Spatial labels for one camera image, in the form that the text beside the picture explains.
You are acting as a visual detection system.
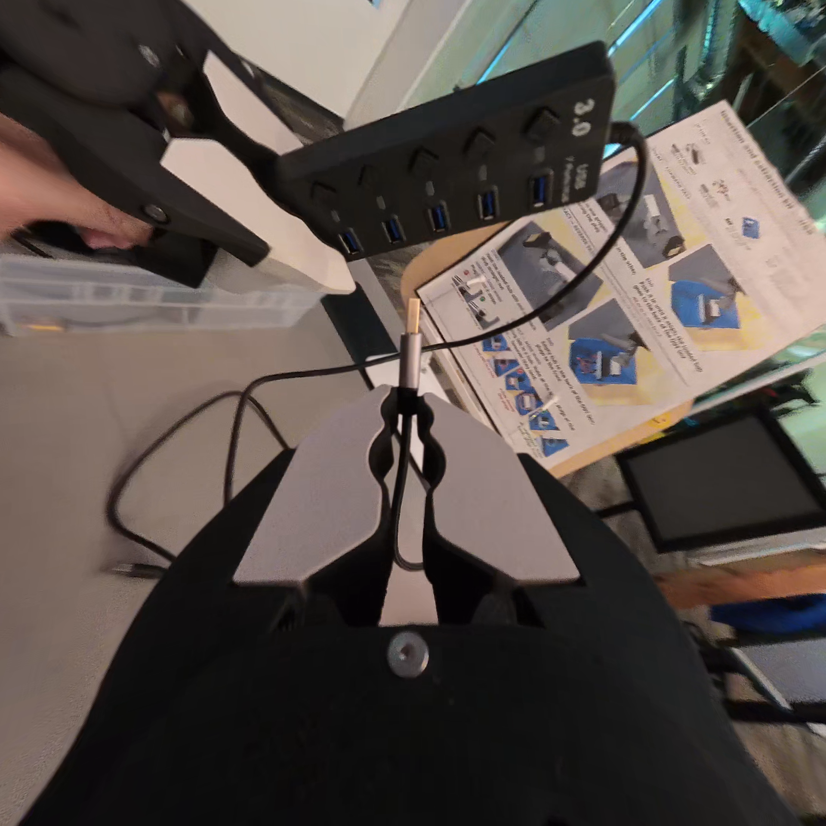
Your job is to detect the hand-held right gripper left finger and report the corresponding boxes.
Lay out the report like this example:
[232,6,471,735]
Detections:
[233,385,401,610]

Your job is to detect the clear plastic bin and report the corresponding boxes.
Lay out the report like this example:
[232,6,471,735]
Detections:
[0,239,325,340]

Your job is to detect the black display panel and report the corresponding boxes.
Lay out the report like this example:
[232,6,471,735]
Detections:
[616,402,826,555]

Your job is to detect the black USB hub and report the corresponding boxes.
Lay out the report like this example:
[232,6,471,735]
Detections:
[275,42,619,260]

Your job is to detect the person's left hand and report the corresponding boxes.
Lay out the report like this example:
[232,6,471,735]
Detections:
[0,114,157,254]

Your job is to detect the thick black hub cable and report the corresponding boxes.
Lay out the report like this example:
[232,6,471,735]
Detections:
[108,120,650,578]

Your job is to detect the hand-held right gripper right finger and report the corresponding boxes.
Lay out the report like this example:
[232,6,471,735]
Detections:
[416,394,584,610]

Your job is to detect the instruction poster board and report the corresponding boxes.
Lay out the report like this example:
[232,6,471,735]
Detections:
[401,101,826,481]

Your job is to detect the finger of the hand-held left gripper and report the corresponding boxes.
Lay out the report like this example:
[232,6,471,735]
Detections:
[200,52,311,162]
[160,135,357,296]

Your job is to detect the black USB cable grey plugs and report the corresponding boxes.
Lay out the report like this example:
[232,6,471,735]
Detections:
[388,297,435,576]

